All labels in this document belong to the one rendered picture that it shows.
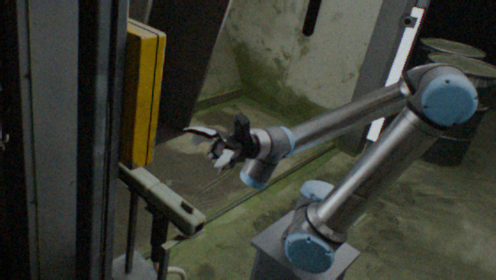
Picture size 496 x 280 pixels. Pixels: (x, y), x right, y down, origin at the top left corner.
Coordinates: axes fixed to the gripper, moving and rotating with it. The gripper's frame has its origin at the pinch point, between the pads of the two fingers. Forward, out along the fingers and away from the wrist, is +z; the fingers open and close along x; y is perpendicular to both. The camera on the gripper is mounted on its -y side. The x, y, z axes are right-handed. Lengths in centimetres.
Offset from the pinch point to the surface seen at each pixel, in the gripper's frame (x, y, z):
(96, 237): -15.8, 6.3, 33.3
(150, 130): -12.5, -17.6, 27.3
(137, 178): -2.1, 6.5, 17.3
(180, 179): 94, 124, -101
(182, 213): -17.0, 3.0, 14.6
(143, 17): 83, 1, -26
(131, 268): -6.2, 39.1, 11.1
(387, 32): 93, -5, -247
